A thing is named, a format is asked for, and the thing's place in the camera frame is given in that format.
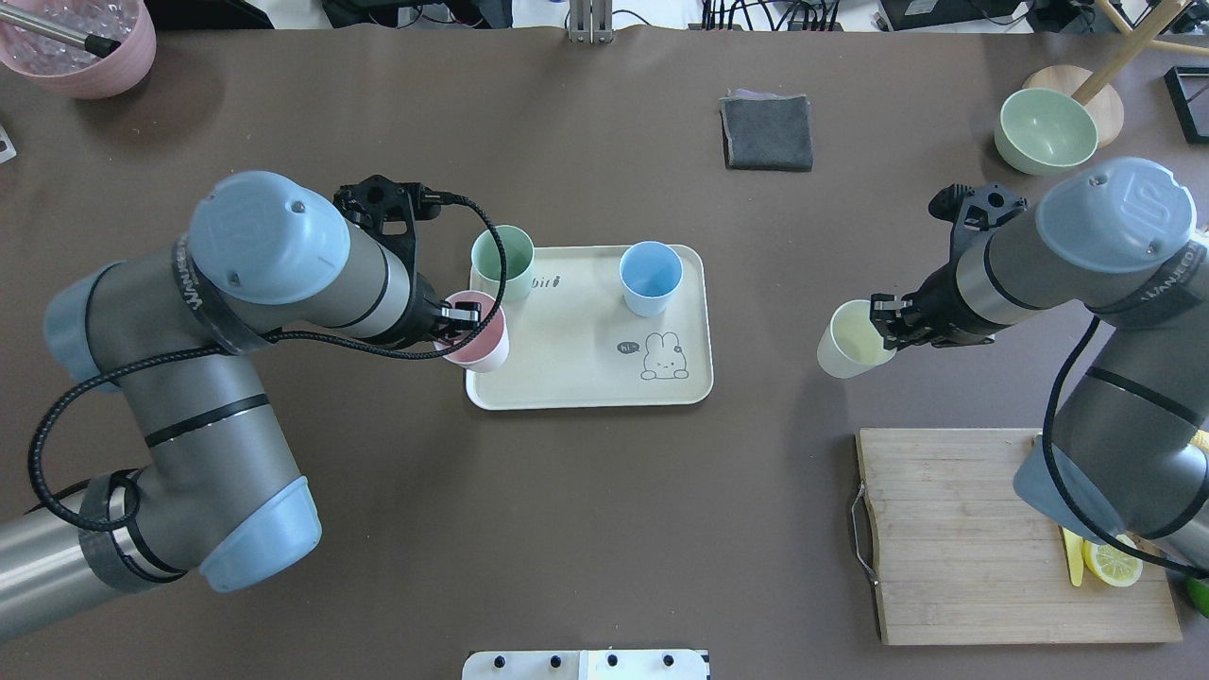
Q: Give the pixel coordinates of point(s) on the blue cup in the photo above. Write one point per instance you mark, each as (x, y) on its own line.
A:
(650, 274)

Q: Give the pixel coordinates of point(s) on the green lime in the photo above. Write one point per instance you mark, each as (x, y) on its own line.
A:
(1197, 592)

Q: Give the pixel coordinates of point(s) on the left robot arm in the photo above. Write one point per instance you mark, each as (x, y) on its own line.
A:
(263, 261)

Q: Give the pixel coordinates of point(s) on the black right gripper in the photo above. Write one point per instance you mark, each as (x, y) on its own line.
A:
(938, 300)

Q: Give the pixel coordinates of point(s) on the cream rabbit tray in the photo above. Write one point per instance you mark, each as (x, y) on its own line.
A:
(574, 343)

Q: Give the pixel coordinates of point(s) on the yellow plastic knife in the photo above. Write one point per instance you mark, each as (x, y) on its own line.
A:
(1073, 554)

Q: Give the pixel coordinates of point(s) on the cream cup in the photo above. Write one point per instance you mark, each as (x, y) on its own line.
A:
(851, 345)

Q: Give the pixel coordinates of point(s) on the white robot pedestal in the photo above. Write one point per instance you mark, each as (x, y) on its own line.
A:
(654, 663)

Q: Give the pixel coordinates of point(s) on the aluminium frame post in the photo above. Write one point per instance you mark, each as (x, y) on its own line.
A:
(590, 21)

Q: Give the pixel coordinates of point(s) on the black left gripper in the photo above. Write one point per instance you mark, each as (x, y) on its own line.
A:
(422, 322)

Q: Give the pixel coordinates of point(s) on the steel muddler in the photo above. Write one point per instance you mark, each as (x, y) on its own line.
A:
(97, 45)

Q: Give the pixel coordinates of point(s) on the pink bowl with ice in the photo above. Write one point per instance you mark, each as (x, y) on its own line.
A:
(60, 68)

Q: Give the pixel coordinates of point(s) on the dark grey folded cloth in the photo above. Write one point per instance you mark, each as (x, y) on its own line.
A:
(767, 132)

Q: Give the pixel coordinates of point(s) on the pink cup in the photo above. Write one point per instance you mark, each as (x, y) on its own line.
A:
(489, 350)

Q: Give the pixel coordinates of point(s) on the wooden cutting board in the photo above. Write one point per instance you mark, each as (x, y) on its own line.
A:
(959, 559)

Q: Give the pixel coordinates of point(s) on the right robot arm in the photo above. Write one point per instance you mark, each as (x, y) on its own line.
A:
(1116, 454)

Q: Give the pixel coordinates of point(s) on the green cup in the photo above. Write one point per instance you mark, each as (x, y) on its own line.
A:
(503, 263)

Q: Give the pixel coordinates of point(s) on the green bowl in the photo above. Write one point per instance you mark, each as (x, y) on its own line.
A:
(1042, 131)

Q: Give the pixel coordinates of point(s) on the wooden mug tree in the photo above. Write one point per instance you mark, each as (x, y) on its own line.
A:
(1093, 90)

